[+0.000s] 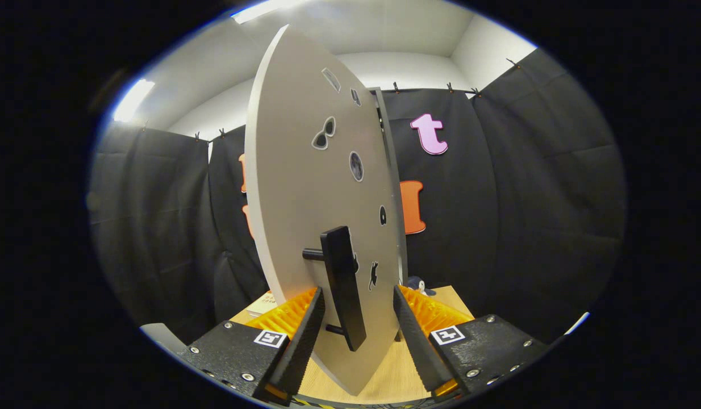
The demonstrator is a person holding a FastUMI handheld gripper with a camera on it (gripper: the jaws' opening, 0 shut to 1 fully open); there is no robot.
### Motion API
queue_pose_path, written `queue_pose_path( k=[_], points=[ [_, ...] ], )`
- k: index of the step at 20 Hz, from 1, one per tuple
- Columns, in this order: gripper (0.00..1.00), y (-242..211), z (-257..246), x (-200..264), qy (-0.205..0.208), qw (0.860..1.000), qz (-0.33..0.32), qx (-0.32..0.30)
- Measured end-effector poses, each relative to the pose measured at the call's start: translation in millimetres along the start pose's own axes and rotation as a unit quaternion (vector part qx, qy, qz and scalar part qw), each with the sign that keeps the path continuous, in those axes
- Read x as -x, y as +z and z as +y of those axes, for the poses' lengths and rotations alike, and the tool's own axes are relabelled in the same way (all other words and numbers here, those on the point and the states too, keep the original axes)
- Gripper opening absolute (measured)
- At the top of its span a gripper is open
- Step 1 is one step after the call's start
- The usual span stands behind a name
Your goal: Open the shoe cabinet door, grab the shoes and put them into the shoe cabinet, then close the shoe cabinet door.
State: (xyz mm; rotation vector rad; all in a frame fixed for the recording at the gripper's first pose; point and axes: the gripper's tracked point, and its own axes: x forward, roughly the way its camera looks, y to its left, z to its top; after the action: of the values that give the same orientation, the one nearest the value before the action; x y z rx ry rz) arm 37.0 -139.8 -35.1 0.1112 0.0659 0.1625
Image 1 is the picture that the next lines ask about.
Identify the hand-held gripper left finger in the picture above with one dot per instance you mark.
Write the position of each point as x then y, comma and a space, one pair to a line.
302, 346

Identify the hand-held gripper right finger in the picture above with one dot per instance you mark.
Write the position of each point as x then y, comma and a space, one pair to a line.
418, 341

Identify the beige shoe cabinet door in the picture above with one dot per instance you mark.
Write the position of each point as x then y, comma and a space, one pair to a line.
293, 199

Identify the grey shoe cabinet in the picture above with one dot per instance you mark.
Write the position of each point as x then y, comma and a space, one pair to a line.
392, 170

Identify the beige cover book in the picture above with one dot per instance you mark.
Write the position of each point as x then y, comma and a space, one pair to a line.
265, 304

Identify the small white plush toy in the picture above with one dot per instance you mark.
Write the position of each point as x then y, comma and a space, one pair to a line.
418, 284

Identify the black backdrop cloth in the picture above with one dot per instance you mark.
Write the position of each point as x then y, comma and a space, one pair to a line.
526, 227

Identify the row of backdrop clips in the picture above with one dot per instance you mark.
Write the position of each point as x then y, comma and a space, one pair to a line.
450, 88

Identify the ceiling light strip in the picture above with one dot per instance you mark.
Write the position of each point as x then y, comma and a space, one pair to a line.
259, 10
133, 99

